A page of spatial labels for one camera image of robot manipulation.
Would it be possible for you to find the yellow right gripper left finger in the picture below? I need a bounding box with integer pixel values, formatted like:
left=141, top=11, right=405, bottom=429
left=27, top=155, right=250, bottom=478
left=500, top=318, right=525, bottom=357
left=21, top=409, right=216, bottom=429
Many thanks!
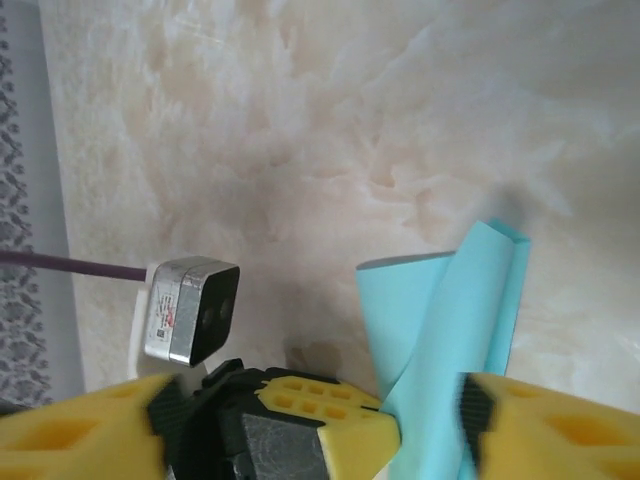
left=0, top=372, right=189, bottom=480

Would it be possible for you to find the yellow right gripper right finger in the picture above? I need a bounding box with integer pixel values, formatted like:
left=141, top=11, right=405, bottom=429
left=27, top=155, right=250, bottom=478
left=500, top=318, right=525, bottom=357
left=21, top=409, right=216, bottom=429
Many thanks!
left=452, top=369, right=640, bottom=480

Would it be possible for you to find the light blue paper sheet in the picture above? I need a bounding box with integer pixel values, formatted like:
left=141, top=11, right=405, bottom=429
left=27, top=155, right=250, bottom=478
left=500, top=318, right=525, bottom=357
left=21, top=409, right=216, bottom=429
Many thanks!
left=355, top=217, right=532, bottom=480

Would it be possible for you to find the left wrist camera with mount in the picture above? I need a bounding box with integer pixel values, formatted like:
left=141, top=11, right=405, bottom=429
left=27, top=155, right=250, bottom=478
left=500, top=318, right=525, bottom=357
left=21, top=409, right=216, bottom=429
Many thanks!
left=127, top=255, right=241, bottom=387

